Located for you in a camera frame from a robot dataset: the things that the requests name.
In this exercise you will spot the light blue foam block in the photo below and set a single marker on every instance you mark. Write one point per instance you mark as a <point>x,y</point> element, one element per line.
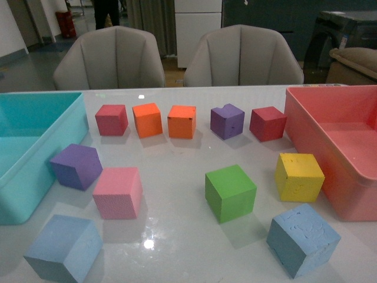
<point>65,250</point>
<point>302,240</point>

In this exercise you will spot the right orange foam block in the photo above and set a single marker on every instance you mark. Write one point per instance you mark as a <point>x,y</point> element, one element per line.
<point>182,122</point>

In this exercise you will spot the orange foam block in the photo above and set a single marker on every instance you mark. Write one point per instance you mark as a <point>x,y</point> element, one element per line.
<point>147,118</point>
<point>182,122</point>

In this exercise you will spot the notched purple foam block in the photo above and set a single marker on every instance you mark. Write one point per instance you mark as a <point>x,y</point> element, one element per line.
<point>227,122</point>

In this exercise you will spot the left orange foam block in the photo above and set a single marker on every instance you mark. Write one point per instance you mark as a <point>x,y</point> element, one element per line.
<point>147,118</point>

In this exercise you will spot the green foam block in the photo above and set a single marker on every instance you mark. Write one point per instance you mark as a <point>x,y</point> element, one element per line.
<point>230,193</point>

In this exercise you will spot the left red foam block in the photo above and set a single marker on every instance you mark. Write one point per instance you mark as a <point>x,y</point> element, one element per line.
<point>112,120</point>

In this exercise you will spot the right dark red foam block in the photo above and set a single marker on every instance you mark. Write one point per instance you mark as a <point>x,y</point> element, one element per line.
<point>267,123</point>

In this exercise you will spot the pink foam block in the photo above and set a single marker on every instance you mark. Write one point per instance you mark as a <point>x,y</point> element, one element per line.
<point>118,193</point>

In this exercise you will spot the right grey chair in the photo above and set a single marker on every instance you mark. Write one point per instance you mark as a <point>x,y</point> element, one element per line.
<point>243,55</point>

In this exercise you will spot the grey chair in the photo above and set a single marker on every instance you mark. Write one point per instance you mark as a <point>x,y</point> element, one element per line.
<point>111,58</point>
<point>243,55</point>

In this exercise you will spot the left grey chair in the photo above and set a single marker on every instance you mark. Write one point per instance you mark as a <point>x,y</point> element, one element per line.
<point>111,58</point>

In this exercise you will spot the front purple foam block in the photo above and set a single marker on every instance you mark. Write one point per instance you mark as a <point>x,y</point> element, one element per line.
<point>77,166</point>

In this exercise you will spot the yellow foam block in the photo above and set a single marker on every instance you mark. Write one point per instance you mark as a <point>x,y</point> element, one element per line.
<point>298,177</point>

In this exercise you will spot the white cabinet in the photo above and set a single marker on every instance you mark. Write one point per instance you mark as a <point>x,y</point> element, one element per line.
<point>193,20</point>

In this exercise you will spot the grey curtain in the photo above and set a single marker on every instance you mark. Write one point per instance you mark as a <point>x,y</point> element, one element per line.
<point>158,18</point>

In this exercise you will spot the pink plastic bin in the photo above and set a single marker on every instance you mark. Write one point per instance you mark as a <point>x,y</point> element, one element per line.
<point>337,125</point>

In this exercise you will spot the teal plastic bin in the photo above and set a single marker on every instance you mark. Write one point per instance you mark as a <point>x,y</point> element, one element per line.
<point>34,128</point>

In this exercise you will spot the standing person legs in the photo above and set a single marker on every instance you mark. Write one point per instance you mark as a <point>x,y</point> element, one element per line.
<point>104,8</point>

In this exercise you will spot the red fire extinguisher box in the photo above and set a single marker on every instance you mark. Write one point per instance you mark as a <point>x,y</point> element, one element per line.
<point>66,24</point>

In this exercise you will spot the beige sofa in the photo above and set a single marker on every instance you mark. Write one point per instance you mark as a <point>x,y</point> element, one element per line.
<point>352,66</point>

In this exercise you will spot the dark grey machine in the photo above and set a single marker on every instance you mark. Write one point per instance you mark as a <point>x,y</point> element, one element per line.
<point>339,29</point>

